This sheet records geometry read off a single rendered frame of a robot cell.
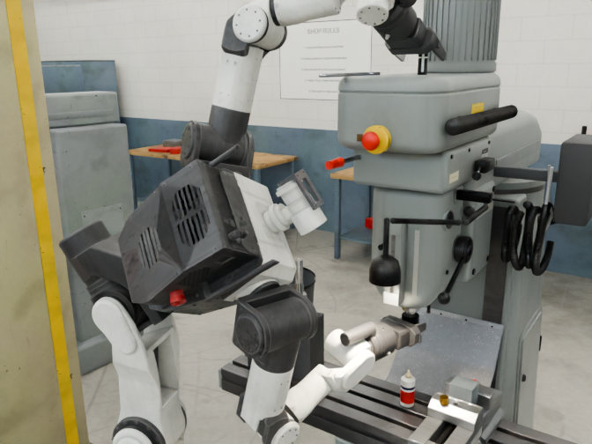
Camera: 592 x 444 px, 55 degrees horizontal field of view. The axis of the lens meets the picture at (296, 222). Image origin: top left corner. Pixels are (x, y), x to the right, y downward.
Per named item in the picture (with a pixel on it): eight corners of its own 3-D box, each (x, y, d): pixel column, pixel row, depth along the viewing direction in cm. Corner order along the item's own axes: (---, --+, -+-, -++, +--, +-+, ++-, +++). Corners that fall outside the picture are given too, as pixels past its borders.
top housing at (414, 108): (436, 158, 115) (440, 77, 111) (327, 148, 130) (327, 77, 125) (500, 134, 153) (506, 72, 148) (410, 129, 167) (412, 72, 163)
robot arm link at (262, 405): (257, 467, 120) (277, 384, 111) (222, 427, 128) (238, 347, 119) (297, 446, 128) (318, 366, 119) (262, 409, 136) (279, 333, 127)
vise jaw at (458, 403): (474, 432, 140) (475, 418, 139) (426, 414, 147) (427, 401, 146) (482, 420, 144) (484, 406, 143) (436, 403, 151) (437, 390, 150)
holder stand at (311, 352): (310, 383, 175) (310, 324, 169) (247, 369, 183) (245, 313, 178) (324, 365, 185) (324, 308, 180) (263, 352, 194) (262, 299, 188)
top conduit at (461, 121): (460, 136, 115) (461, 119, 114) (440, 135, 117) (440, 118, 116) (517, 118, 150) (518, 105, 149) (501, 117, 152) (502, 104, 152)
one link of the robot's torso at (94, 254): (45, 250, 132) (96, 214, 126) (79, 234, 144) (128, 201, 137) (111, 349, 134) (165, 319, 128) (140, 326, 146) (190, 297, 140)
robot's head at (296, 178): (288, 225, 121) (313, 211, 116) (266, 190, 120) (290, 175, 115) (303, 213, 125) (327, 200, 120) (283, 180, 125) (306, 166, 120)
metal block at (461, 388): (470, 410, 146) (472, 390, 144) (447, 403, 149) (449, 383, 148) (477, 402, 150) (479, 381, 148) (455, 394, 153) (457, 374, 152)
